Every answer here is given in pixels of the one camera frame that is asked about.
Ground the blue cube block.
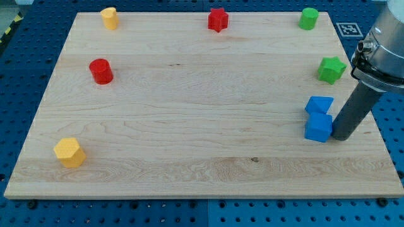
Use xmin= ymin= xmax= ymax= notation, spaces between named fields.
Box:
xmin=304 ymin=112 xmax=332 ymax=143

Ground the yellow heart block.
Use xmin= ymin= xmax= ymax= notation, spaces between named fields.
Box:
xmin=100 ymin=7 xmax=119 ymax=30

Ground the red star block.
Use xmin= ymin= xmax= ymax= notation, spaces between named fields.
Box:
xmin=208 ymin=8 xmax=229 ymax=33

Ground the yellow hexagon block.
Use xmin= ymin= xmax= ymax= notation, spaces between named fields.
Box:
xmin=54 ymin=137 xmax=86 ymax=168

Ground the white fiducial marker tag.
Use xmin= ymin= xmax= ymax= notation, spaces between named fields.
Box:
xmin=336 ymin=22 xmax=363 ymax=37

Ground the green star block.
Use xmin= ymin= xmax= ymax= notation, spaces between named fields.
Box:
xmin=318 ymin=56 xmax=347 ymax=84

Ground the red cylinder block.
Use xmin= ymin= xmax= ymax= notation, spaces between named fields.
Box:
xmin=89 ymin=59 xmax=114 ymax=84

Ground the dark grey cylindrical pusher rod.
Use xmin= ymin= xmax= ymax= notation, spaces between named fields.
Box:
xmin=331 ymin=82 xmax=384 ymax=141

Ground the wooden board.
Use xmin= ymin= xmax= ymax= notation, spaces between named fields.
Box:
xmin=4 ymin=12 xmax=403 ymax=199

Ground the blue triangular prism block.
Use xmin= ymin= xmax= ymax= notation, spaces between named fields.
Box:
xmin=305 ymin=96 xmax=334 ymax=114

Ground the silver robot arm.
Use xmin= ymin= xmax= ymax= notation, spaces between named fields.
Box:
xmin=331 ymin=0 xmax=403 ymax=141

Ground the green cylinder block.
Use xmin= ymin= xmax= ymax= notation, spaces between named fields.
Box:
xmin=298 ymin=8 xmax=319 ymax=30

